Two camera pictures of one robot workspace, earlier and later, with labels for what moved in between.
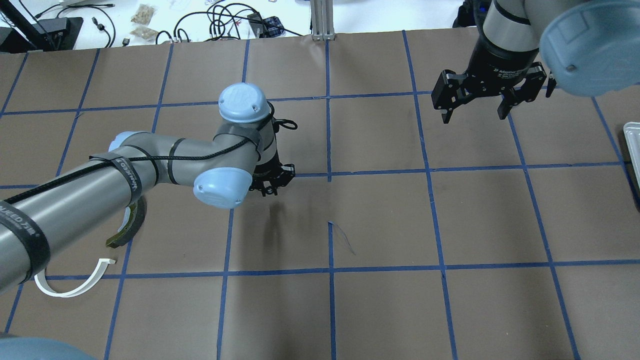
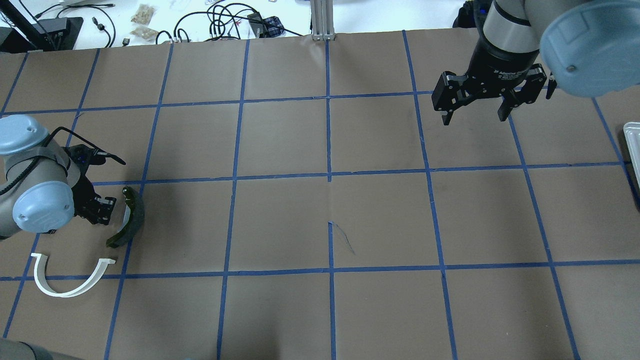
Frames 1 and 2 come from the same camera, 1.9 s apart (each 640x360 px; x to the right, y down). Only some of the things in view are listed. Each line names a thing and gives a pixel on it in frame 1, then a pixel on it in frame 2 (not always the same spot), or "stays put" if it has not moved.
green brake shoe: (135, 215) stays put
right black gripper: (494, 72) stays put
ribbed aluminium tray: (632, 133) stays put
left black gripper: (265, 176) → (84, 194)
